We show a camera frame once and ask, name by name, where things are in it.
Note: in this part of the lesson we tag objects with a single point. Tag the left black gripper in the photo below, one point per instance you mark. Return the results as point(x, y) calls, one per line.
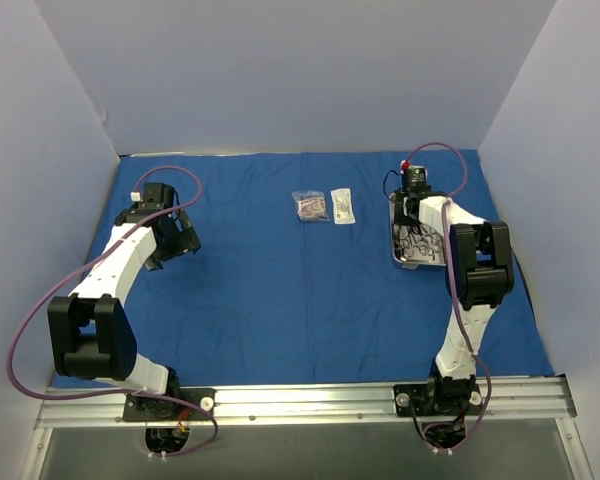
point(181, 239)

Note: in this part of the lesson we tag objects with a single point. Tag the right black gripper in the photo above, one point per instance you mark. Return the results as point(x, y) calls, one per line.
point(408, 211)

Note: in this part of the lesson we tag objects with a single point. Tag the white sterile packet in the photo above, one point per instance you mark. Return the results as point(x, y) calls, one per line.
point(342, 206)

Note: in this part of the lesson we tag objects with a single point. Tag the stainless steel instrument tray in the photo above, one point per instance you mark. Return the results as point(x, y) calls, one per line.
point(391, 215)

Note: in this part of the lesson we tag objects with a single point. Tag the purple printed clear pouch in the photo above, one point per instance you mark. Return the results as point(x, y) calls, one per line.
point(311, 206)

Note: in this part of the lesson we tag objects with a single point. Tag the blue surgical cloth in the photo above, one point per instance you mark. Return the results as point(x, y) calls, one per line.
point(270, 299)

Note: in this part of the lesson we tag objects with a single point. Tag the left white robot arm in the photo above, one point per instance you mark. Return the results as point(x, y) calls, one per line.
point(91, 336)

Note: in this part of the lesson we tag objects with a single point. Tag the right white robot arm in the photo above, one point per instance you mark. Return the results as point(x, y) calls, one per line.
point(479, 274)

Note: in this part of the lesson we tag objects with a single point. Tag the pile of steel instruments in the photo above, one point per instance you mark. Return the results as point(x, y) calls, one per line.
point(417, 246)

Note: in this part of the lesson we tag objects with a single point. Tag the back aluminium frame rail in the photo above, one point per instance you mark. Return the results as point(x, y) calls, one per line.
point(194, 153)

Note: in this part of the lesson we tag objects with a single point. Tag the aluminium frame rail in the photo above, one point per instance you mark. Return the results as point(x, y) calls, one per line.
point(194, 153)
point(513, 398)

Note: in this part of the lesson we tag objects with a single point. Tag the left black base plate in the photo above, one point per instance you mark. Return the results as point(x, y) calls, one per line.
point(144, 409)

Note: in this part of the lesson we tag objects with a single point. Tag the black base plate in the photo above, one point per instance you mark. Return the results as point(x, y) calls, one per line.
point(437, 398)
point(144, 409)

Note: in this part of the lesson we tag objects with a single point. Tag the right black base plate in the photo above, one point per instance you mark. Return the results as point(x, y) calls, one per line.
point(437, 398)

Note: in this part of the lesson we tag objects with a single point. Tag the front aluminium frame rail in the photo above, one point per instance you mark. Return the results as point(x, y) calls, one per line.
point(513, 398)

